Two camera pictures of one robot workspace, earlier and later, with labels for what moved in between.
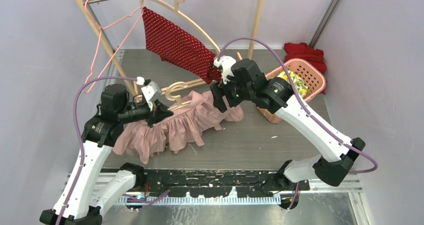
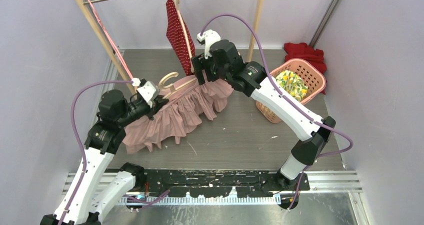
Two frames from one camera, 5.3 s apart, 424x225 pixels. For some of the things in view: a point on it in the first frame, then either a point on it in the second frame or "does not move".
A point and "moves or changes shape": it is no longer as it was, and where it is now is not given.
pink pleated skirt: x=174 y=132 moves or changes shape
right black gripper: x=218 y=92 -> x=201 y=64
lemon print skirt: x=300 y=87 does not move
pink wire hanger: x=142 y=9 moves or changes shape
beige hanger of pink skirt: x=176 y=86 -> x=173 y=89
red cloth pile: x=302 y=50 does not move
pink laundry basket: x=314 y=80 does not move
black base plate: x=213 y=183 does not move
